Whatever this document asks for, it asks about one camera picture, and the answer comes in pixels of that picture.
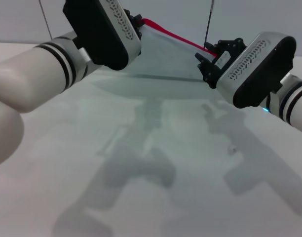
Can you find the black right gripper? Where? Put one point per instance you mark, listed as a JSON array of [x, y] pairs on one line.
[[222, 61]]

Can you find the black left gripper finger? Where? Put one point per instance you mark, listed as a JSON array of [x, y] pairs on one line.
[[139, 33], [133, 17]]

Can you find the clear document bag red zip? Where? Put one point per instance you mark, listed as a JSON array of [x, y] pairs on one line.
[[170, 56]]

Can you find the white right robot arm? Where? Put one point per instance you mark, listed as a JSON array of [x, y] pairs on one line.
[[294, 106]]

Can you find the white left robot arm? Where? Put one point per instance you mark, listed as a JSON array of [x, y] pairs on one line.
[[30, 79]]

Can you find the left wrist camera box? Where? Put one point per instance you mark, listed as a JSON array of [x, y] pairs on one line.
[[99, 32]]

